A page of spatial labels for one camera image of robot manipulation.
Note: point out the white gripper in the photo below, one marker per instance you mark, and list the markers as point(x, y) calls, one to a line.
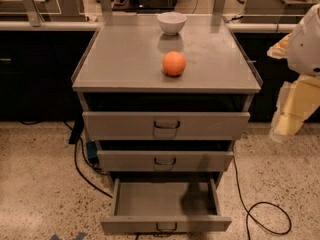
point(305, 49)

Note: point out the grey bottom drawer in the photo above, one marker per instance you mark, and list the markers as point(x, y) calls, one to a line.
point(165, 206)

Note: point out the grey drawer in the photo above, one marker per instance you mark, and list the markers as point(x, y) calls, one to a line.
point(165, 161)
point(165, 206)
point(165, 125)

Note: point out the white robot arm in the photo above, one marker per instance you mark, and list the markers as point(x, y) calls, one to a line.
point(301, 49)

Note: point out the grey metal drawer cabinet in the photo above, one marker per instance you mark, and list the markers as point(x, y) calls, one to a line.
point(122, 72)

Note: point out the grey top drawer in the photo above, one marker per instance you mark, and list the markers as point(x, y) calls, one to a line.
point(165, 125)

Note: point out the grey middle drawer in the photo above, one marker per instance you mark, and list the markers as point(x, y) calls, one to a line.
point(165, 161)

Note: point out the black counter right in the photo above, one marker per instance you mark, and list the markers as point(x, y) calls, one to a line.
point(273, 72)

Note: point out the black counter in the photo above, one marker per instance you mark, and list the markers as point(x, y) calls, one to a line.
point(273, 72)
point(36, 66)

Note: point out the orange fruit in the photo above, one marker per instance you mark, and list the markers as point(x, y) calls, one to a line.
point(174, 64)

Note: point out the white bowl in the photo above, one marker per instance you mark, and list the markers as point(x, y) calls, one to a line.
point(171, 23)

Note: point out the blue power box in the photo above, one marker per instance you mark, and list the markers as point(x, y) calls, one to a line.
point(92, 152)

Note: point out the black counter left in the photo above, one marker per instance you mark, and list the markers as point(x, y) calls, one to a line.
point(36, 66)

